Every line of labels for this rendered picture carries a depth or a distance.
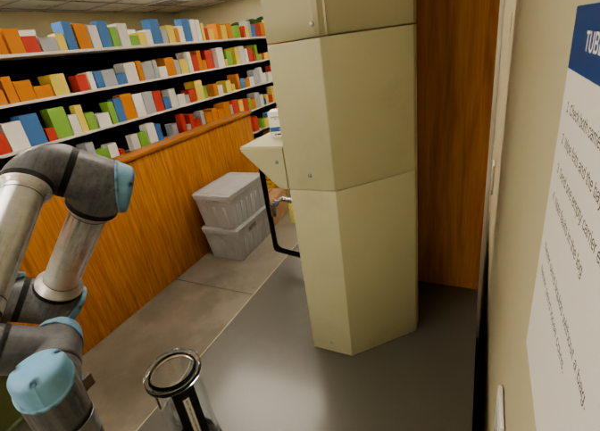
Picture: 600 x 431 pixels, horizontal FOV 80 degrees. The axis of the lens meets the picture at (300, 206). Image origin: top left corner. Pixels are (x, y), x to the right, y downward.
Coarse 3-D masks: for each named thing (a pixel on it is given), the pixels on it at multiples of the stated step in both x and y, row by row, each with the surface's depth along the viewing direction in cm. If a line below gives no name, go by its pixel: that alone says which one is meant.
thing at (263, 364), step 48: (288, 288) 126; (432, 288) 115; (240, 336) 107; (288, 336) 105; (432, 336) 97; (240, 384) 92; (288, 384) 90; (336, 384) 88; (384, 384) 86; (432, 384) 84
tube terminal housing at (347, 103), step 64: (320, 64) 66; (384, 64) 70; (320, 128) 72; (384, 128) 75; (320, 192) 78; (384, 192) 81; (320, 256) 86; (384, 256) 87; (320, 320) 95; (384, 320) 95
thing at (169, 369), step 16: (176, 352) 74; (192, 352) 73; (160, 368) 73; (176, 368) 75; (192, 368) 69; (144, 384) 67; (160, 384) 73; (176, 384) 66; (160, 400) 67; (208, 400) 75; (176, 416) 68; (208, 416) 74
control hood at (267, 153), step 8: (264, 136) 90; (248, 144) 84; (256, 144) 83; (264, 144) 82; (272, 144) 81; (280, 144) 80; (248, 152) 82; (256, 152) 81; (264, 152) 80; (272, 152) 79; (280, 152) 78; (256, 160) 82; (264, 160) 81; (272, 160) 80; (280, 160) 79; (264, 168) 82; (272, 168) 81; (280, 168) 80; (272, 176) 82; (280, 176) 81; (280, 184) 82; (288, 184) 81
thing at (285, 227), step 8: (272, 184) 126; (272, 192) 128; (280, 192) 126; (288, 192) 124; (272, 200) 130; (280, 200) 127; (288, 200) 125; (280, 208) 129; (288, 208) 127; (280, 216) 131; (288, 216) 128; (280, 224) 132; (288, 224) 130; (280, 232) 134; (288, 232) 132; (280, 240) 136; (288, 240) 133; (296, 240) 131; (288, 248) 135; (296, 248) 133
